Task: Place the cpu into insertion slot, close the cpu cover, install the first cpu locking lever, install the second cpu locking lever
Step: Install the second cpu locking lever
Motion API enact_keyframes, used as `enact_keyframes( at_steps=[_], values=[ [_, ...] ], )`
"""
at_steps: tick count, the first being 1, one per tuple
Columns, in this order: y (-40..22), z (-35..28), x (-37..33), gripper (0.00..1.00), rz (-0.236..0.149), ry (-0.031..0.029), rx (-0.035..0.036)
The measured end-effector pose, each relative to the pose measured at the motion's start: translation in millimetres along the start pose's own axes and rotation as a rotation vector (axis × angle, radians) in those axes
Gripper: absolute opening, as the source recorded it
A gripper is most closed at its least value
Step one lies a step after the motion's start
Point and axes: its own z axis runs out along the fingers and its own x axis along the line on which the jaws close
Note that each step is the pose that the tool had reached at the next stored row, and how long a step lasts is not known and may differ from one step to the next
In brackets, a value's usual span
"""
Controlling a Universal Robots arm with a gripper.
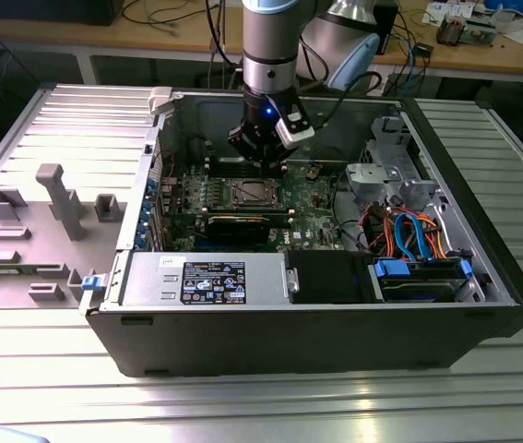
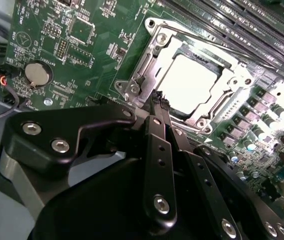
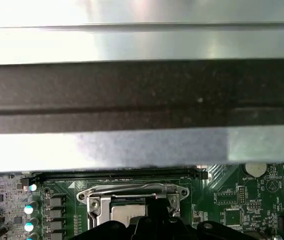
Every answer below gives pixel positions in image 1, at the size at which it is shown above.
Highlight copper heat sink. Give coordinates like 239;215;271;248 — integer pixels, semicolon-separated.
435;13;468;46

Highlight silver metal bracket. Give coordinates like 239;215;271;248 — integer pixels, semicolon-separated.
283;266;300;294

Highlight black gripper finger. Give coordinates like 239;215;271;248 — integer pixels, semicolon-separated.
226;120;273;181
271;142;297;182

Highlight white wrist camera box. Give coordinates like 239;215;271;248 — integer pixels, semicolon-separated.
273;108;315;150

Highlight black upright box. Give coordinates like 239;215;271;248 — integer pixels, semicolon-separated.
374;0;401;56

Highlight grey parts rack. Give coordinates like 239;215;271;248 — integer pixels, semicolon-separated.
0;163;128;310

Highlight hard disk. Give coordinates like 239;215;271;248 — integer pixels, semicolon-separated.
380;275;458;304

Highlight blue cardboard box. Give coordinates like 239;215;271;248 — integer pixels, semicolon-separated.
481;0;523;15

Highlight black rating label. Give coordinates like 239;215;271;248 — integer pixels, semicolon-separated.
182;260;247;305

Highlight orange wire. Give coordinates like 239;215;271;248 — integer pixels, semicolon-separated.
378;207;398;257
408;212;450;259

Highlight black PC case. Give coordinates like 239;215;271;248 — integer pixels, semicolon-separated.
78;87;523;379

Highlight wooden workbench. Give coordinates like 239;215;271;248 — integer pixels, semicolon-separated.
0;0;523;87

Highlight silver CPU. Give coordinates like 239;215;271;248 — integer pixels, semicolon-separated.
240;183;270;203

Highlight black plastic shroud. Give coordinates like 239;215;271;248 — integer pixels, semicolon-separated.
286;251;375;305

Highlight green motherboard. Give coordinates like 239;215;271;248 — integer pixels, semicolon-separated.
157;154;352;254

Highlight blue disk carrier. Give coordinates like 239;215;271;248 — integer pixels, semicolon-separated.
372;257;474;301

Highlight black computer tower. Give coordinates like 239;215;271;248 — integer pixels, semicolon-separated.
0;0;115;27

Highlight black RAM slot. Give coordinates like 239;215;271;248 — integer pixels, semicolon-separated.
204;206;295;212
204;210;295;217

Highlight graphics card with black shroud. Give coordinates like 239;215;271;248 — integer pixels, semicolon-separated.
206;212;272;246

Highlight grey power supply unit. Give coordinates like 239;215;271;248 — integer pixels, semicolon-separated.
120;251;290;308

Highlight grey metal drive cage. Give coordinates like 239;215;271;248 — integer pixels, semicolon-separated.
344;114;445;221

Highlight grey plastic case latch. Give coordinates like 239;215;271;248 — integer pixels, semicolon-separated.
148;86;174;116

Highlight metal socket cover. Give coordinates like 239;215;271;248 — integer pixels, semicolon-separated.
228;177;283;208

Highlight grey electronic device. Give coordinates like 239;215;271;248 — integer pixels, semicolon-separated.
463;13;497;47

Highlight blue wire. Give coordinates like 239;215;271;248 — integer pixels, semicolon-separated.
393;211;434;264

